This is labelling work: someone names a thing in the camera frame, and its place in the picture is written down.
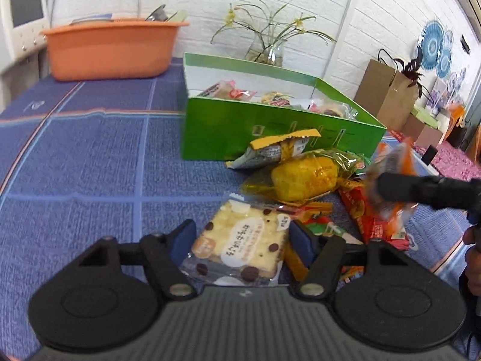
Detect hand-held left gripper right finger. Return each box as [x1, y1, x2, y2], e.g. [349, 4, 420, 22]
[289, 219, 410, 299]

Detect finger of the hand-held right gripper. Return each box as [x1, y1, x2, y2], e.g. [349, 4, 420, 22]
[376, 172, 481, 211]

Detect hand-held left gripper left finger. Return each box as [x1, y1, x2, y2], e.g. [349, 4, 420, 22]
[77, 219, 198, 301]

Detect orange and grey snack packet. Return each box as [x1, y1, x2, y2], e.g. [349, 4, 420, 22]
[364, 139, 419, 241]

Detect cracker packet with chocolate dots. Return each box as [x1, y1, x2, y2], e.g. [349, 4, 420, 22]
[179, 193, 292, 286]

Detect green cardboard box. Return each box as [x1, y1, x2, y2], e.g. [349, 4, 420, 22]
[181, 53, 388, 162]

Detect person's right hand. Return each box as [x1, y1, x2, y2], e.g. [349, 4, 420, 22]
[463, 226, 481, 256]

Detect green and red snack packet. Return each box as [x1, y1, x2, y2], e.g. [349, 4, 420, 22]
[301, 212, 361, 245]

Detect pink mat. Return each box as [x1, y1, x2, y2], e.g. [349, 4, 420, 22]
[424, 141, 481, 181]

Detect small cardboard box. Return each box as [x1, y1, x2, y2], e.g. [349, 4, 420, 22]
[404, 115, 440, 147]

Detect red snack packets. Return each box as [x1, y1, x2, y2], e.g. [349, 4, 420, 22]
[338, 178, 410, 251]

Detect yellow cake in clear packet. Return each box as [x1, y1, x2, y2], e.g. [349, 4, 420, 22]
[240, 148, 367, 205]

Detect pale green box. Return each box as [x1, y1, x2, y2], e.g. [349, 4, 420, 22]
[411, 105, 440, 128]

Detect orange topped snack packet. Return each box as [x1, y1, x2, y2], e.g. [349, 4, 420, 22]
[225, 128, 322, 170]

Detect brown paper bag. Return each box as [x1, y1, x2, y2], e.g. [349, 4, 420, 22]
[355, 59, 423, 132]

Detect clear packet with dark cookie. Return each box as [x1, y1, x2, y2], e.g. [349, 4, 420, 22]
[319, 100, 359, 119]

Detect purple leafed plant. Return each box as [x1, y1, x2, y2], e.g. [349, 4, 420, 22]
[378, 48, 440, 100]

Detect blue patterned tablecloth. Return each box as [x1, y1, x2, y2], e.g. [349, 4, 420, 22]
[0, 57, 468, 358]

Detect pink and white snack packet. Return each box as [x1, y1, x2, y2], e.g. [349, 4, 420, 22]
[195, 81, 234, 98]

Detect glass vase with flowers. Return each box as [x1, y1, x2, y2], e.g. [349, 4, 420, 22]
[210, 0, 337, 67]

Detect orange plastic basin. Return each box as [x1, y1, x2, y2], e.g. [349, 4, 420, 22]
[41, 18, 190, 81]

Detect metal bowl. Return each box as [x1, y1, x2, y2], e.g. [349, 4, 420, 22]
[145, 5, 168, 22]

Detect white machine with screen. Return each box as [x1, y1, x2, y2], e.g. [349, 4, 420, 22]
[0, 0, 51, 61]

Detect blue round wall decoration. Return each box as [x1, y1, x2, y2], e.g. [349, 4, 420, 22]
[436, 47, 453, 79]
[418, 20, 446, 70]

